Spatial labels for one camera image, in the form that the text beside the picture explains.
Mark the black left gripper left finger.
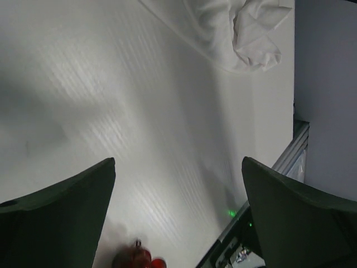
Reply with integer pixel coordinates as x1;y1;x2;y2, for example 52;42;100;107
1;158;115;267

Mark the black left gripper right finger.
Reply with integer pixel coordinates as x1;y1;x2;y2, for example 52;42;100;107
242;157;356;267

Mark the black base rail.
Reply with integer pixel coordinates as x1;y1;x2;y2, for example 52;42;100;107
196;202;266;268

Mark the red grape bunch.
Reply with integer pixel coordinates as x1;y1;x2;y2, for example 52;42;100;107
111;239;167;268

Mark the white cloth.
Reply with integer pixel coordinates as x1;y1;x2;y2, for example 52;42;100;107
141;0;292;73

